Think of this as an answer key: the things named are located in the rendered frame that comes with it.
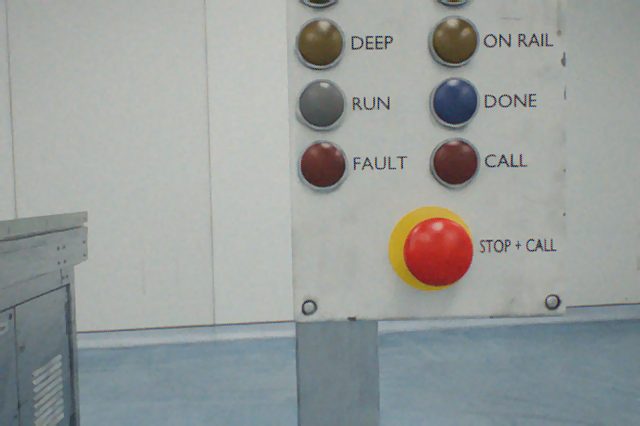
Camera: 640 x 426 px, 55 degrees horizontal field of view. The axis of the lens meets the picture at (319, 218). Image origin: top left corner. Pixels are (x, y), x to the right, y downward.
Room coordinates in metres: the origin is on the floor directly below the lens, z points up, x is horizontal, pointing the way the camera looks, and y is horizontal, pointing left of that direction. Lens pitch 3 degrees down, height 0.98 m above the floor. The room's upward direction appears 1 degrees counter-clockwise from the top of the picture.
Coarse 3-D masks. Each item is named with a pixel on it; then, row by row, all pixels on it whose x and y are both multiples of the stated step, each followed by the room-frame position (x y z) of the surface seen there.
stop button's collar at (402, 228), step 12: (408, 216) 0.37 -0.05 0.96; (420, 216) 0.37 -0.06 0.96; (432, 216) 0.37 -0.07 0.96; (444, 216) 0.37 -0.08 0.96; (456, 216) 0.37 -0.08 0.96; (396, 228) 0.37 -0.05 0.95; (408, 228) 0.37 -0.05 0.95; (468, 228) 0.37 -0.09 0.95; (396, 240) 0.37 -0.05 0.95; (492, 240) 0.38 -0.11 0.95; (552, 240) 0.38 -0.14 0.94; (396, 252) 0.37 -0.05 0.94; (396, 264) 0.37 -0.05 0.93; (408, 276) 0.37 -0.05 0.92; (420, 288) 0.37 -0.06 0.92; (432, 288) 0.37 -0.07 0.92; (444, 288) 0.37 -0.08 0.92
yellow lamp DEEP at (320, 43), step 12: (312, 24) 0.37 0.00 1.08; (324, 24) 0.37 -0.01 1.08; (300, 36) 0.37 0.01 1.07; (312, 36) 0.37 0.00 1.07; (324, 36) 0.37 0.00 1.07; (336, 36) 0.37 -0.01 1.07; (300, 48) 0.37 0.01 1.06; (312, 48) 0.37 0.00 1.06; (324, 48) 0.37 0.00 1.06; (336, 48) 0.37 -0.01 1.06; (312, 60) 0.37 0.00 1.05; (324, 60) 0.37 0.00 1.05
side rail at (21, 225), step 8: (40, 216) 1.49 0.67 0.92; (48, 216) 1.54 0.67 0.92; (56, 216) 1.59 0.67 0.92; (64, 216) 1.64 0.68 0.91; (72, 216) 1.70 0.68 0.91; (80, 216) 1.76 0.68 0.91; (0, 224) 1.29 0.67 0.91; (8, 224) 1.33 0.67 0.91; (16, 224) 1.36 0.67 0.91; (24, 224) 1.40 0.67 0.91; (32, 224) 1.44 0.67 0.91; (40, 224) 1.49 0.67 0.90; (48, 224) 1.53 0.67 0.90; (56, 224) 1.58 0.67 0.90; (64, 224) 1.64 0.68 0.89; (72, 224) 1.69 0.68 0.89; (0, 232) 1.29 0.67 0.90; (8, 232) 1.32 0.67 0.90; (16, 232) 1.36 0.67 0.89
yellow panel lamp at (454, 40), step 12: (444, 24) 0.37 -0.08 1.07; (456, 24) 0.37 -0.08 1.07; (468, 24) 0.37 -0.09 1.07; (444, 36) 0.37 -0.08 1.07; (456, 36) 0.37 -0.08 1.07; (468, 36) 0.37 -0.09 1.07; (444, 48) 0.37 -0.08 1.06; (456, 48) 0.37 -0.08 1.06; (468, 48) 0.37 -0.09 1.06; (444, 60) 0.37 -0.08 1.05; (456, 60) 0.37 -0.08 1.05
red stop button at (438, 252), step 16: (416, 224) 0.36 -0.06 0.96; (432, 224) 0.35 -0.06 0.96; (448, 224) 0.35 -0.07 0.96; (416, 240) 0.35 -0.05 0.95; (432, 240) 0.35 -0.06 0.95; (448, 240) 0.35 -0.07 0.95; (464, 240) 0.35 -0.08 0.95; (416, 256) 0.35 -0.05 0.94; (432, 256) 0.35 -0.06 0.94; (448, 256) 0.35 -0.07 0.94; (464, 256) 0.35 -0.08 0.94; (416, 272) 0.35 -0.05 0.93; (432, 272) 0.35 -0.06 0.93; (448, 272) 0.35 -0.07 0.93; (464, 272) 0.35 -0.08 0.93
